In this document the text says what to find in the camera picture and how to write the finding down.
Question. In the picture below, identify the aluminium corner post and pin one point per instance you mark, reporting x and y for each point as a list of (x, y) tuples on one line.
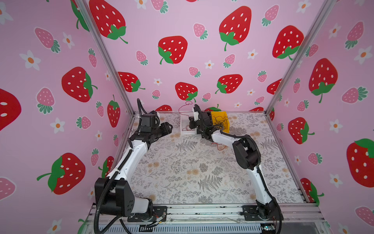
[(84, 8), (318, 22)]

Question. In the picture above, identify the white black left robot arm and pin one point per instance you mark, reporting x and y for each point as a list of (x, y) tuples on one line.
[(114, 197)]

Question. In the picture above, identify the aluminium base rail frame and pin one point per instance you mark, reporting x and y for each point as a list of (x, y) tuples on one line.
[(298, 218)]

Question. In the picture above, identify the white translucent storage bin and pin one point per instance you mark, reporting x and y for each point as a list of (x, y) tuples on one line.
[(185, 124)]

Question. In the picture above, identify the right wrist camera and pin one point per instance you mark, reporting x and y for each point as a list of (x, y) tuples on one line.
[(195, 114)]

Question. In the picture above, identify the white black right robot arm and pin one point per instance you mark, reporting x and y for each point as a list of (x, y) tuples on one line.
[(247, 155)]

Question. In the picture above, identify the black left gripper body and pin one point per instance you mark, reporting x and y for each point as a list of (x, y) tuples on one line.
[(160, 131)]

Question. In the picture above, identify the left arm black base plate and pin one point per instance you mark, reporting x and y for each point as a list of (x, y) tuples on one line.
[(158, 213)]

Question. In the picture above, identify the yellow plastic storage bin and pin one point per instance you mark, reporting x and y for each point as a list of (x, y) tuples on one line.
[(221, 118)]

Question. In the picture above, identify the aluminium left corner post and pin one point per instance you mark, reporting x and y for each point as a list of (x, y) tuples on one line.
[(84, 8)]

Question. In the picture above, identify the aluminium right corner post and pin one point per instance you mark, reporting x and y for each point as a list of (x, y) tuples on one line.
[(318, 22)]

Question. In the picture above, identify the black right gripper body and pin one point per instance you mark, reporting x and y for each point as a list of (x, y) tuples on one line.
[(196, 124)]

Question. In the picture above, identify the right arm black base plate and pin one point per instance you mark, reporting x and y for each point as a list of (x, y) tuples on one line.
[(260, 213)]

